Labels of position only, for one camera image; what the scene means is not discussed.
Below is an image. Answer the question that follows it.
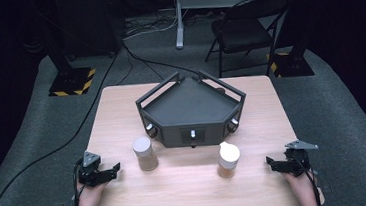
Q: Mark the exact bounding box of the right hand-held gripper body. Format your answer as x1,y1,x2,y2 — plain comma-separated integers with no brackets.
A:
283,137,322,179

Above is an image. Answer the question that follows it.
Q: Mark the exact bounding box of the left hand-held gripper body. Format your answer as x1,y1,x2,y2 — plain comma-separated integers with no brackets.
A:
75,149,113,189

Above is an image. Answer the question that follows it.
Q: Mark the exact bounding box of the grey lid spice jar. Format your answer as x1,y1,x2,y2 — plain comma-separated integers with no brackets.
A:
131,135,160,174

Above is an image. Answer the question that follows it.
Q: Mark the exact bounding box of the white lid spice jar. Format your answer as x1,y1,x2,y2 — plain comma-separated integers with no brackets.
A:
215,140,244,180

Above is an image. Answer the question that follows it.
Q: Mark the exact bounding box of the black corner rack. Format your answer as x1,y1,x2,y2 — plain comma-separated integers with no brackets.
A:
132,66,252,154

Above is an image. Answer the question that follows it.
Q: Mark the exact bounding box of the person's left hand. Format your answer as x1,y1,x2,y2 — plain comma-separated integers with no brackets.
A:
76,180,112,206

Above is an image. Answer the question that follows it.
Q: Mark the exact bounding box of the person's right hand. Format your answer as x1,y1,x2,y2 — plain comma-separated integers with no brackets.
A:
281,168,317,198

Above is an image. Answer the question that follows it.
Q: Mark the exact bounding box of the black stand with striped base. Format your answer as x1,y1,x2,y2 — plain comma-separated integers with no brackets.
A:
40,10,99,99
259,0,315,81

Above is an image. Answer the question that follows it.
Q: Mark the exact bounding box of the black folding chair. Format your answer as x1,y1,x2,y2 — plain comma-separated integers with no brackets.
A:
199,0,298,82

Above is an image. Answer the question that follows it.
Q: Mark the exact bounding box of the left hand-held gripper cable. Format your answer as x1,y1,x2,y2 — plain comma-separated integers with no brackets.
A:
69,160,89,206

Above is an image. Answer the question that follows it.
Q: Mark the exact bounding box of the hand-held gripper cable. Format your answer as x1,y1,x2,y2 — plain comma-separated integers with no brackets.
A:
69,160,89,206
292,154,322,206

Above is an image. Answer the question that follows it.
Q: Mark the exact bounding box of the right hand-held gripper cable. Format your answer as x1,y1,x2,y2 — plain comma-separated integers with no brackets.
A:
292,154,322,206

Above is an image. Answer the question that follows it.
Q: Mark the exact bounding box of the long black floor cable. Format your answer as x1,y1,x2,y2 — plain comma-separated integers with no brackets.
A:
0,49,134,206

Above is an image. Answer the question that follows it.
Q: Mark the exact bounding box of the bundle of floor cables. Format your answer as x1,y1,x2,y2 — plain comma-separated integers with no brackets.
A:
121,12,181,41

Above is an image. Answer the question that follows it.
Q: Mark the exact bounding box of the white metal desk frame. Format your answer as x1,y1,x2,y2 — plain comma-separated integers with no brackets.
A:
171,0,264,50

